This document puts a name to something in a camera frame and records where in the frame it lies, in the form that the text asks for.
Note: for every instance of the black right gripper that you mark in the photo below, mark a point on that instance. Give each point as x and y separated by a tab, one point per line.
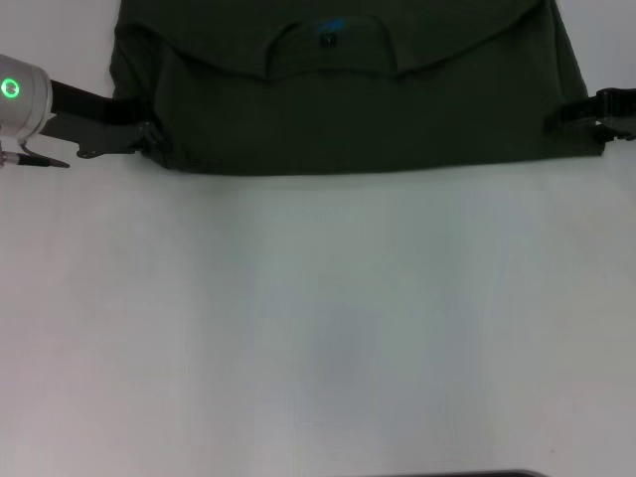
621	116

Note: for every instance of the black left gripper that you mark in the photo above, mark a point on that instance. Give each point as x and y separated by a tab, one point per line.
89	124

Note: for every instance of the dark green FREE t-shirt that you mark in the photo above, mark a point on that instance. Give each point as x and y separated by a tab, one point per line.
358	109

